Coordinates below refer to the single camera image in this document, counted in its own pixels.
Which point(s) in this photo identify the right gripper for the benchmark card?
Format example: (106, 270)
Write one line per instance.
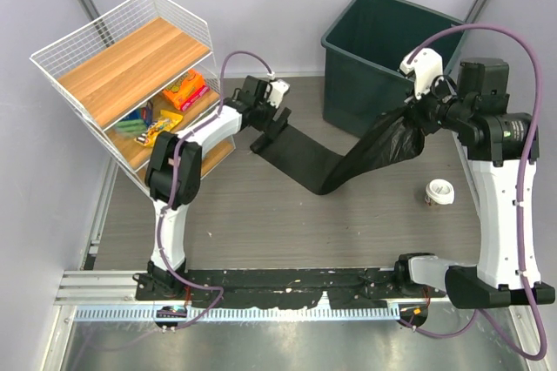
(417, 111)

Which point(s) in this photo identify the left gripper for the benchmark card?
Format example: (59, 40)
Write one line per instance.
(275, 125)

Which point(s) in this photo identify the black trash bag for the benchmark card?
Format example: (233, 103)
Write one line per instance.
(323, 165)

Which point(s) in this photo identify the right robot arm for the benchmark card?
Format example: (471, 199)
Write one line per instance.
(474, 107)

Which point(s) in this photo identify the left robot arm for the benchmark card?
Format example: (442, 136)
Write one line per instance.
(174, 172)

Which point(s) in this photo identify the dark green trash bin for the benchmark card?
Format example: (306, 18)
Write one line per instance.
(363, 50)

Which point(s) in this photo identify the white paper cup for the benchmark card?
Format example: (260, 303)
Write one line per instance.
(439, 192)

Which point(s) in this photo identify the orange snack box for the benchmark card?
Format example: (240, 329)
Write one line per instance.
(185, 90)

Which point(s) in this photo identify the yellow candy bag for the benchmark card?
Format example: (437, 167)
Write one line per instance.
(166, 121)

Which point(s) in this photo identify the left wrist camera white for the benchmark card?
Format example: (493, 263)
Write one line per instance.
(277, 90)

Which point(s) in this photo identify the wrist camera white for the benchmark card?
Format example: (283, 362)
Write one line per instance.
(277, 90)
(424, 68)

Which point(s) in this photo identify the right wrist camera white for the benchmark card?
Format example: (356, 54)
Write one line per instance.
(424, 68)

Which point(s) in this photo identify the white wire shelf rack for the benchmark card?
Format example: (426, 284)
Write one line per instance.
(124, 59)

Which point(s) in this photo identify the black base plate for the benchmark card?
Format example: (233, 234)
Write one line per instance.
(285, 289)

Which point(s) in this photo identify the white cable duct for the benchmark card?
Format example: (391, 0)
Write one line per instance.
(157, 313)

